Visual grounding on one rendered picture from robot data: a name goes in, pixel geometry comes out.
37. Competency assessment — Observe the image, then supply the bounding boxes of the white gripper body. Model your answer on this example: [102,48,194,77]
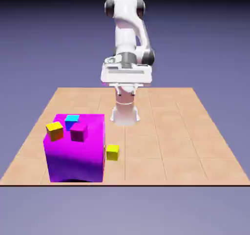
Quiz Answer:
[100,62,153,88]

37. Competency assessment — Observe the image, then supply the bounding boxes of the small blue cube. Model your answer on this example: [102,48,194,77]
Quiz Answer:
[64,114,80,131]

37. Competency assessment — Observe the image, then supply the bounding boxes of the small magenta cube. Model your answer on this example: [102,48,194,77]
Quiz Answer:
[69,122,88,143]

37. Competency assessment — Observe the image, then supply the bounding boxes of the small yellow cube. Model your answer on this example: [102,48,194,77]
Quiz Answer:
[106,144,120,161]

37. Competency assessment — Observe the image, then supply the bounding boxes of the small orange cube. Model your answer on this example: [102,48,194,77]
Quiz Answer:
[45,121,64,142]

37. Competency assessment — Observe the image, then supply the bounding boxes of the large magenta box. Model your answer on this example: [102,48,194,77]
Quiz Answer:
[42,113,106,183]

